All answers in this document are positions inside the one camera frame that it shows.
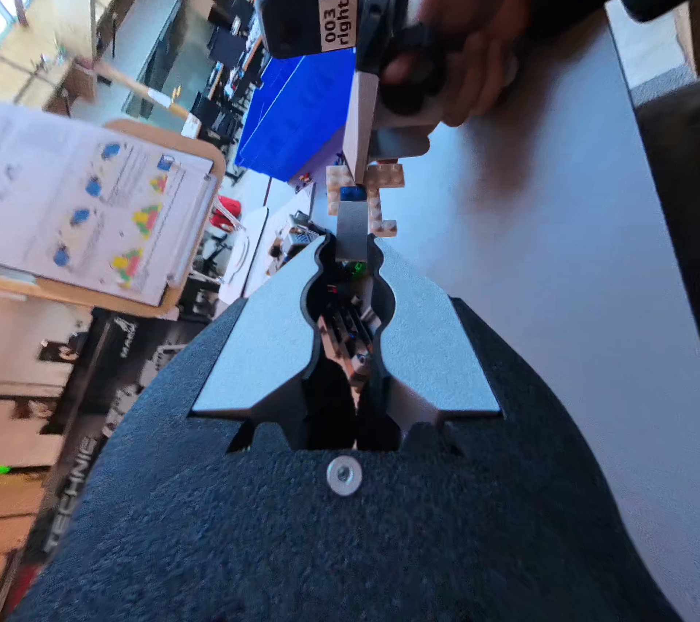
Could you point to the wooden instruction board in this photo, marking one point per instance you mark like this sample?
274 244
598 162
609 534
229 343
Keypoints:
109 206

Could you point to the person's right hand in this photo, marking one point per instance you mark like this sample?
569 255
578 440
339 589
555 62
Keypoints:
476 31

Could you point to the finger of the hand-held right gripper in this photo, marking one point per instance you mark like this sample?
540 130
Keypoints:
361 124

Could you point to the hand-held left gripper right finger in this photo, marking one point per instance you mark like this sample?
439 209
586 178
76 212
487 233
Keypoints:
432 348

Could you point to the partly built lego truck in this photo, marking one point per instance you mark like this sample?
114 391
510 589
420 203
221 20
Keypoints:
350 326

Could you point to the red object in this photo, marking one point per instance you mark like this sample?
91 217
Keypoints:
225 214

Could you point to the grey lego tile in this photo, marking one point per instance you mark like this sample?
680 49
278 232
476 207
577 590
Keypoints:
351 231

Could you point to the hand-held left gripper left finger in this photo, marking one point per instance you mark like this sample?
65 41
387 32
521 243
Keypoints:
262 348

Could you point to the white lego plate assembly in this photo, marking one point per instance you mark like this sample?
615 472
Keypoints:
385 179

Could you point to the blue plastic bin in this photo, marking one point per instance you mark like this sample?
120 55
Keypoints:
295 107

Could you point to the black lego set box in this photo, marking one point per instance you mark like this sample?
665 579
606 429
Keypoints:
126 359

